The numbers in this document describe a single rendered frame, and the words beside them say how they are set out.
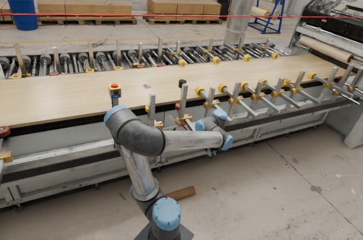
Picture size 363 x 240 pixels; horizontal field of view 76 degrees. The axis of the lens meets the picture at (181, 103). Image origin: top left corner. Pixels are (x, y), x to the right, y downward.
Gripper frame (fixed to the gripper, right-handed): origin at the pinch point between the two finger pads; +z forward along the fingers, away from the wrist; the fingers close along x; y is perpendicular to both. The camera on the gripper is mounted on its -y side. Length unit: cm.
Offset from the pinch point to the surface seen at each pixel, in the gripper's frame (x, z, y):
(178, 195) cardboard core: -4, 76, -23
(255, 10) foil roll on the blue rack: 531, 23, -557
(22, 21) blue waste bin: -159, 61, -579
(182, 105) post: -4.2, -16.6, -38.2
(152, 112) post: -29, -15, -39
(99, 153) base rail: -68, 13, -38
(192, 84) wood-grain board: 29, -7, -82
